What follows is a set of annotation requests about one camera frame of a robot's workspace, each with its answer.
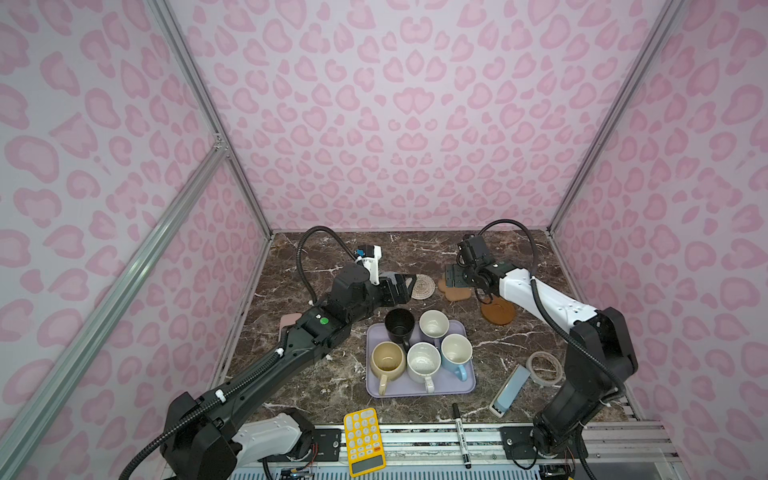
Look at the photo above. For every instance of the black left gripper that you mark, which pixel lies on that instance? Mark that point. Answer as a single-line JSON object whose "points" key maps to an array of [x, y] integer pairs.
{"points": [[403, 295]]}

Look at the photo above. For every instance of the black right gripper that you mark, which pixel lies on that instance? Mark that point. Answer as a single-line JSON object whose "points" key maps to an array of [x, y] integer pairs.
{"points": [[457, 280]]}

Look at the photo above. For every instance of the brown round wooden coaster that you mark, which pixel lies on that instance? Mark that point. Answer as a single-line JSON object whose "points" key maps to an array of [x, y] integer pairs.
{"points": [[499, 312]]}

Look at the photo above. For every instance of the black mug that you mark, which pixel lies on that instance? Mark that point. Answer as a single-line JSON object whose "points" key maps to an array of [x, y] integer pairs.
{"points": [[400, 324]]}

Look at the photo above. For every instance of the beige patterned round coaster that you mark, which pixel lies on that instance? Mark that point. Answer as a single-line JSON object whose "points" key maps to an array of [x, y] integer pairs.
{"points": [[424, 287]]}

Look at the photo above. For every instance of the white lavender mug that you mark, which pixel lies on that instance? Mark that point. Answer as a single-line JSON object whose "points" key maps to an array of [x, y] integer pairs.
{"points": [[434, 326]]}

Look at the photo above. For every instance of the light blue mug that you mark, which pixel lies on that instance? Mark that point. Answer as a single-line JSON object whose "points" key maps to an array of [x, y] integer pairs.
{"points": [[456, 353]]}

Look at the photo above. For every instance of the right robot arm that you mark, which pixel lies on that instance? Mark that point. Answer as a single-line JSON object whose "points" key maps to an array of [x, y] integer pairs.
{"points": [[600, 355]]}

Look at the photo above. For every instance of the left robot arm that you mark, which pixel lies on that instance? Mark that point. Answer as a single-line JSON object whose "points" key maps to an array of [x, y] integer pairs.
{"points": [[200, 430]]}

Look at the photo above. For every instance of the yellow mug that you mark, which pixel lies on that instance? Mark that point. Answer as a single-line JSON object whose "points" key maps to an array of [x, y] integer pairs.
{"points": [[388, 363]]}

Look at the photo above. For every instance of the cream white mug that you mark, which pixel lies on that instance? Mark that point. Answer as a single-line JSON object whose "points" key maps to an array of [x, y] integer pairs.
{"points": [[423, 363]]}

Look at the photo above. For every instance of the lavender tray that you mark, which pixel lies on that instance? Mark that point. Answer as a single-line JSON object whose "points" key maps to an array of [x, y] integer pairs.
{"points": [[446, 383]]}

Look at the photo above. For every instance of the light blue case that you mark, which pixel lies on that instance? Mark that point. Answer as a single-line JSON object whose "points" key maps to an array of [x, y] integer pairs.
{"points": [[509, 391]]}

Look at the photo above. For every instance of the clear tape roll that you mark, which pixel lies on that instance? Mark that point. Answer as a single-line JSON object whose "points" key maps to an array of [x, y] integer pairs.
{"points": [[540, 376]]}

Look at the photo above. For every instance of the yellow calculator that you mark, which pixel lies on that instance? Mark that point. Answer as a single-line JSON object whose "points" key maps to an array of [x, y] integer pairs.
{"points": [[363, 442]]}

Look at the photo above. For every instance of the black marker pen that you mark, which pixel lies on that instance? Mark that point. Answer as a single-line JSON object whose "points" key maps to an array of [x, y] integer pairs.
{"points": [[463, 446]]}

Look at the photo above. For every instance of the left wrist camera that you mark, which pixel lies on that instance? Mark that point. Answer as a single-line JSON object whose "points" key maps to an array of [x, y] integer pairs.
{"points": [[369, 256]]}

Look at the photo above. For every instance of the aluminium mounting rail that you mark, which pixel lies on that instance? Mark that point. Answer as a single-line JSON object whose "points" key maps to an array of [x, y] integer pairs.
{"points": [[615, 450]]}

